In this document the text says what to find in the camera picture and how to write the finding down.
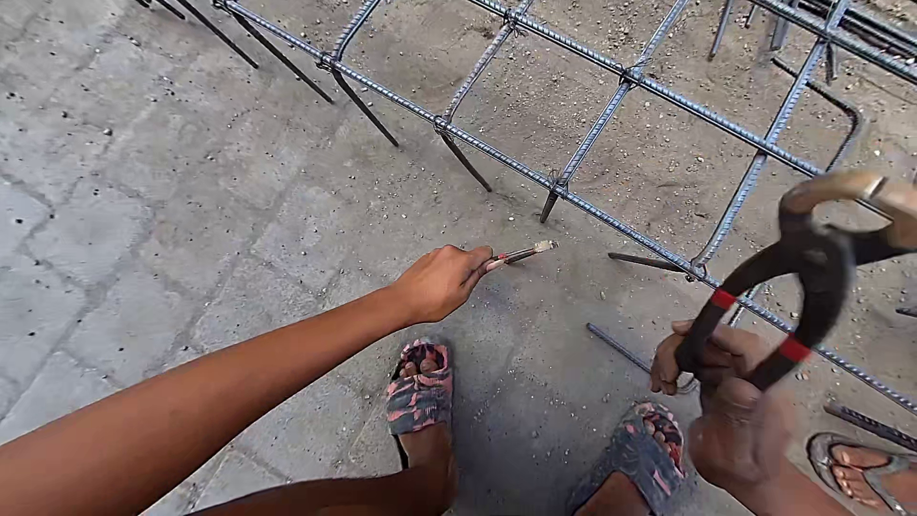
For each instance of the pile of steel rebars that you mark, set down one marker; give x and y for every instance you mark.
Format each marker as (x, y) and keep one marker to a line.
(877, 30)

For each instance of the person's right hand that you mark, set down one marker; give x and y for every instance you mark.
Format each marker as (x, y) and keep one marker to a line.
(745, 430)

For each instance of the tied steel rebar cage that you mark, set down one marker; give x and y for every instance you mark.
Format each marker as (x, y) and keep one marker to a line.
(494, 151)

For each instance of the thick dark steel rebar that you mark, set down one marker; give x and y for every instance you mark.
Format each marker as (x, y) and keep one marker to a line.
(868, 423)

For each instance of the person's left fingers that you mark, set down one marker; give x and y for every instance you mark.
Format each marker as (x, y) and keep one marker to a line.
(477, 261)

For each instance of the person's left hand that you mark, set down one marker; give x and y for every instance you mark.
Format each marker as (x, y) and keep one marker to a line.
(435, 284)

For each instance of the black pincers with red bands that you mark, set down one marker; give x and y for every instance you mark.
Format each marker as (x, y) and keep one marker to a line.
(824, 272)

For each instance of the person's left forearm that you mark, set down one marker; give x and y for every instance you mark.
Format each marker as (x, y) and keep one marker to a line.
(236, 373)

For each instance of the bent steel rebar stirrup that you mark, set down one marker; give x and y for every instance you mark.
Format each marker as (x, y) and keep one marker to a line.
(852, 122)

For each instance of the short straight steel rebar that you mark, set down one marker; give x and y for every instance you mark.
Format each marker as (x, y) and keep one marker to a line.
(617, 346)

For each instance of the thin stick with pale tip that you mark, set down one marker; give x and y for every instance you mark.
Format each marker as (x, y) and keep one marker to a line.
(513, 256)

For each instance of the person's right fingers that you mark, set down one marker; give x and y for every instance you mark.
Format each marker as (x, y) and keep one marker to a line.
(666, 367)

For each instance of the person's legs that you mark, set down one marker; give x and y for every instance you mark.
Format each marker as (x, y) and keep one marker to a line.
(431, 459)

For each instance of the person's right forearm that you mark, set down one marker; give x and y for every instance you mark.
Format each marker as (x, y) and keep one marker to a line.
(784, 496)

